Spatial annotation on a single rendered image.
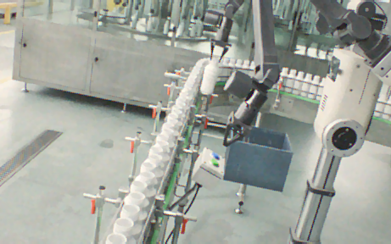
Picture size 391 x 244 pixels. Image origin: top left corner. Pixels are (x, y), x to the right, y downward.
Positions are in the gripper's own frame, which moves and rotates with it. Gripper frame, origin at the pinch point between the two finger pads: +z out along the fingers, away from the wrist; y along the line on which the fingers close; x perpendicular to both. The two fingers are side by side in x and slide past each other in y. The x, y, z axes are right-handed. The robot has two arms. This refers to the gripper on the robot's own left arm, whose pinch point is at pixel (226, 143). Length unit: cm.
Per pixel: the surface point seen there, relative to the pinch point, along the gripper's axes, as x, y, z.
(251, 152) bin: 26, -74, 20
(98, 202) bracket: -23.9, 32.0, 20.7
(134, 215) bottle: -16, 49, 9
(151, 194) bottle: -13.7, 31.1, 11.9
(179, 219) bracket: -4.6, 32.1, 13.3
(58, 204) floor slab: -51, -138, 145
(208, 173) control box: -0.1, 3.7, 10.0
